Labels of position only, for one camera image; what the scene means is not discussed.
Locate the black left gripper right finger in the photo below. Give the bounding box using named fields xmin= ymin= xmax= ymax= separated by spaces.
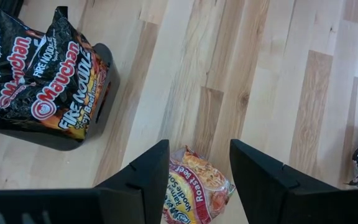
xmin=230 ymin=139 xmax=338 ymax=224

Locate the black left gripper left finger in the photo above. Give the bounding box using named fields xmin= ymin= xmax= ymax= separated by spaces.
xmin=93 ymin=139 xmax=170 ymax=224

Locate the red Maruchan roast beef packet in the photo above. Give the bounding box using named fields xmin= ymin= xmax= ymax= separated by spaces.
xmin=162 ymin=146 xmax=236 ymax=224

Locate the black plastic bin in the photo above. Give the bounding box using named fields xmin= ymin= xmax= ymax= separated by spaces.
xmin=0 ymin=0 xmax=121 ymax=152

